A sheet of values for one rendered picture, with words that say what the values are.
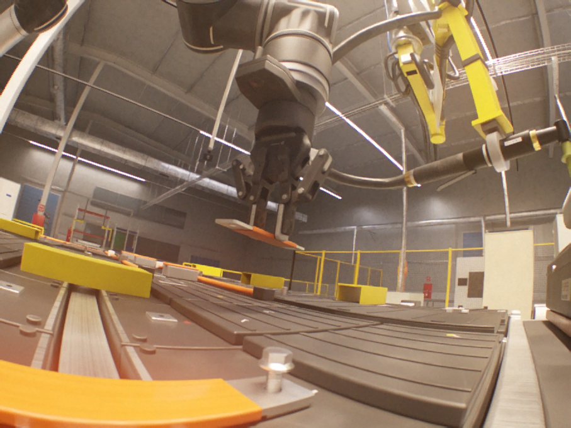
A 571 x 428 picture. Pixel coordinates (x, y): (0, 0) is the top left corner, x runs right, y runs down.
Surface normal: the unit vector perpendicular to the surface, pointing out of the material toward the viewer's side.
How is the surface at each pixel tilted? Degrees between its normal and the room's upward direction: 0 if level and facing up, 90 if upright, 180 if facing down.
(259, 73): 180
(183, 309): 90
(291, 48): 90
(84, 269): 90
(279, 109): 90
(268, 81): 180
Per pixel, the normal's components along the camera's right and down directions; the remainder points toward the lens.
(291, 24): -0.16, -0.26
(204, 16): 0.03, 0.98
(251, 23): -0.04, 0.70
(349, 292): 0.72, -0.07
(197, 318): -0.73, -0.25
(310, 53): 0.43, -0.16
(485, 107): -0.88, -0.22
